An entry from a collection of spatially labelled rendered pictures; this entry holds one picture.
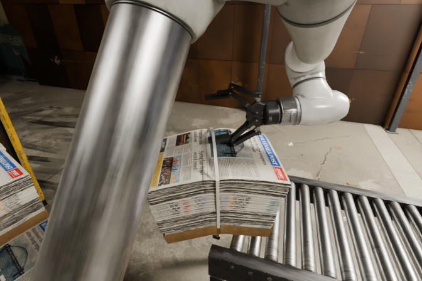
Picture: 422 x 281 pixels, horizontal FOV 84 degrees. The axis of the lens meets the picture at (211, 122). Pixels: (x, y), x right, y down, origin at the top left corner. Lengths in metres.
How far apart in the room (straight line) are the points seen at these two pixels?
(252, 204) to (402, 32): 3.45
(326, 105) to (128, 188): 0.60
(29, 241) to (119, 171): 0.92
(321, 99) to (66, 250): 0.66
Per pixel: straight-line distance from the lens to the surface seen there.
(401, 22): 3.89
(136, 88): 0.26
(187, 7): 0.28
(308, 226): 1.11
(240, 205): 0.72
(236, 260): 0.96
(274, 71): 3.77
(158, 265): 1.92
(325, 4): 0.30
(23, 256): 1.13
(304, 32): 0.35
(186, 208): 0.72
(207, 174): 0.66
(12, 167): 1.16
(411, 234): 1.28
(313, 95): 0.74
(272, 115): 0.70
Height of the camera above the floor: 1.61
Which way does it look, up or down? 27 degrees down
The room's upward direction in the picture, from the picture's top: straight up
